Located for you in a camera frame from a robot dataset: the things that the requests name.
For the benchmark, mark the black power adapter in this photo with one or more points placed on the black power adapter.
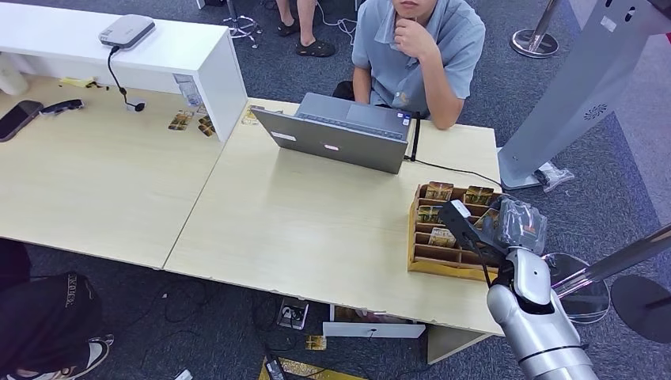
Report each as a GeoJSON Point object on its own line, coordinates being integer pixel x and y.
{"type": "Point", "coordinates": [274, 368]}

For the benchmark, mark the black flat object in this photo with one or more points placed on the black flat object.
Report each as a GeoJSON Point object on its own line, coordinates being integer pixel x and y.
{"type": "Point", "coordinates": [62, 107]}

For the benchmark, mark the wooden card organizer box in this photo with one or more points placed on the wooden card organizer box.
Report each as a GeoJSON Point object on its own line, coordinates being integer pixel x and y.
{"type": "Point", "coordinates": [435, 262]}

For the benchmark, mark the white desk foot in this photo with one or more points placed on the white desk foot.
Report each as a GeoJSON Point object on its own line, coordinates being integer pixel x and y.
{"type": "Point", "coordinates": [372, 330]}

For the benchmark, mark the paper label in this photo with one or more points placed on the paper label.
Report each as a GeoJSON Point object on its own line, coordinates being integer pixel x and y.
{"type": "Point", "coordinates": [188, 90]}

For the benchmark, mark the grey laptop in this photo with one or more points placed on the grey laptop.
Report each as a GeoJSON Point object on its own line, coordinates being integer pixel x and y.
{"type": "Point", "coordinates": [335, 141]}

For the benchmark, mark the person's left hand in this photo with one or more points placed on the person's left hand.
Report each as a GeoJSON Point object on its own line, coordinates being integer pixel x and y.
{"type": "Point", "coordinates": [414, 38]}

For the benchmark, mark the standing person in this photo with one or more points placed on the standing person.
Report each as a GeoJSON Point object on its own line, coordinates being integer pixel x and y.
{"type": "Point", "coordinates": [309, 26]}

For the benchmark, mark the chrome stanchion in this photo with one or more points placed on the chrome stanchion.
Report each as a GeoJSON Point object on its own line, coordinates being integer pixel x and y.
{"type": "Point", "coordinates": [587, 299]}
{"type": "Point", "coordinates": [534, 42]}

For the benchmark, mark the gold sheet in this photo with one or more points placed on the gold sheet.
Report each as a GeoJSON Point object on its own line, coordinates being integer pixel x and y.
{"type": "Point", "coordinates": [309, 370]}

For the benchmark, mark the black round stanchion base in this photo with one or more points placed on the black round stanchion base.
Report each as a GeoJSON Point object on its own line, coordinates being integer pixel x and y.
{"type": "Point", "coordinates": [642, 309]}

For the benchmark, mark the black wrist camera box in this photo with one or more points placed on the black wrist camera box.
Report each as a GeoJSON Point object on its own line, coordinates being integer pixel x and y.
{"type": "Point", "coordinates": [466, 228]}

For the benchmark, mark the beige desk leg panel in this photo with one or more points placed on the beige desk leg panel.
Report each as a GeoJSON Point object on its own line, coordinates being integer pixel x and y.
{"type": "Point", "coordinates": [445, 343]}

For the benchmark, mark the person's left forearm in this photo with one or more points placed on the person's left forearm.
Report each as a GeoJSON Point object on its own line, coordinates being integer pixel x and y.
{"type": "Point", "coordinates": [443, 97]}

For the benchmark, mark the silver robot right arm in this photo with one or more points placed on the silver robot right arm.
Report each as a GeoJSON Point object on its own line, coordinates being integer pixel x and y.
{"type": "Point", "coordinates": [545, 325]}

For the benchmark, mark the white black sneaker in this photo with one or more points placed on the white black sneaker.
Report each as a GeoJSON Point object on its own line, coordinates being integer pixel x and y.
{"type": "Point", "coordinates": [97, 351]}

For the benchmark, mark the crouching person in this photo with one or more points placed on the crouching person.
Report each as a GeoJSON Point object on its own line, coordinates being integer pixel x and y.
{"type": "Point", "coordinates": [42, 320]}

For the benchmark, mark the seated person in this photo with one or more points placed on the seated person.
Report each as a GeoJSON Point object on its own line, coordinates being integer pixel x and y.
{"type": "Point", "coordinates": [398, 68]}

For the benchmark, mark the white counter shelf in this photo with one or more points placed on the white counter shelf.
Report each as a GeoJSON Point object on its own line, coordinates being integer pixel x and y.
{"type": "Point", "coordinates": [173, 47]}

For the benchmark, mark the person's right forearm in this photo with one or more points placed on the person's right forearm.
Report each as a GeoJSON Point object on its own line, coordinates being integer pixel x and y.
{"type": "Point", "coordinates": [362, 84]}

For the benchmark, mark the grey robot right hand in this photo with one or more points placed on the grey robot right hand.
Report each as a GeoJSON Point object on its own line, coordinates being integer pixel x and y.
{"type": "Point", "coordinates": [519, 228]}

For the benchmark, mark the grey desktop device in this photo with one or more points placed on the grey desktop device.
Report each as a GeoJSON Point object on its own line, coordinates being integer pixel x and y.
{"type": "Point", "coordinates": [127, 30]}

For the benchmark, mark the grey kiosk stand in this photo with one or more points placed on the grey kiosk stand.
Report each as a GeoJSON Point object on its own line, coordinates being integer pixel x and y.
{"type": "Point", "coordinates": [571, 89]}

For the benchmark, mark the chrome chair base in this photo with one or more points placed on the chrome chair base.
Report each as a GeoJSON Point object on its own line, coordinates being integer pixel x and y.
{"type": "Point", "coordinates": [241, 23]}

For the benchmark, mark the clear plastic bag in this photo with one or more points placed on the clear plastic bag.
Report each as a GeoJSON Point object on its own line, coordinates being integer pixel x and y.
{"type": "Point", "coordinates": [554, 175]}

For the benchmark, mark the white rounded object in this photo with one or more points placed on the white rounded object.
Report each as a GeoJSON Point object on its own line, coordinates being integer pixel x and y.
{"type": "Point", "coordinates": [11, 76]}

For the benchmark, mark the yellow paper scrap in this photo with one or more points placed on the yellow paper scrap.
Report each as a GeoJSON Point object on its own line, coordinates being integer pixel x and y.
{"type": "Point", "coordinates": [76, 82]}

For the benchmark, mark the black smartphone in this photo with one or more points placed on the black smartphone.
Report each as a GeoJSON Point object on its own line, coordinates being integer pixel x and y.
{"type": "Point", "coordinates": [18, 119]}

